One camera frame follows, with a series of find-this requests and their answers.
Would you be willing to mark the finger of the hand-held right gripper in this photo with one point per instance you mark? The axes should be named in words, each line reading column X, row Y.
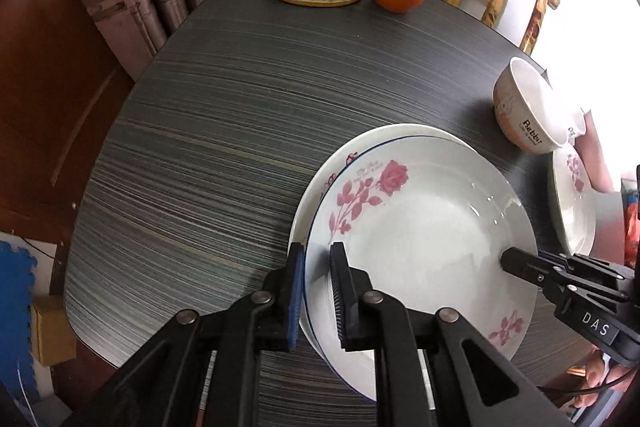
column 525, row 264
column 595, row 274

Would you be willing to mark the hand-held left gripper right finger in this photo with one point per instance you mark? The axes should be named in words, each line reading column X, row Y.
column 339, row 302

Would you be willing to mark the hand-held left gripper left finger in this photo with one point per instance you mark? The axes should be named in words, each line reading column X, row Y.
column 295, row 299

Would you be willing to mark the deep rose print plate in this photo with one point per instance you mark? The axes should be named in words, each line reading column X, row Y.
column 575, row 207

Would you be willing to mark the blue-rimmed rose print plate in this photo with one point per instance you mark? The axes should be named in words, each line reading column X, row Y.
column 425, row 232

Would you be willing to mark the pink cloth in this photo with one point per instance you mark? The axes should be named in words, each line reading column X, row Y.
column 605, row 157

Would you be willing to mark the white rose print plate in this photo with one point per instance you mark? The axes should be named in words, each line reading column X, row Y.
column 325, row 167

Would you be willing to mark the orange and white printed bowl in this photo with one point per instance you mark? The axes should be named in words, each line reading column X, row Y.
column 520, row 122

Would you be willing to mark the cardboard box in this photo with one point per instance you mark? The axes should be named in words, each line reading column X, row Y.
column 52, row 332

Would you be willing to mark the brown wooden cabinet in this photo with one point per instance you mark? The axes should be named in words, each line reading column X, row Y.
column 50, row 107

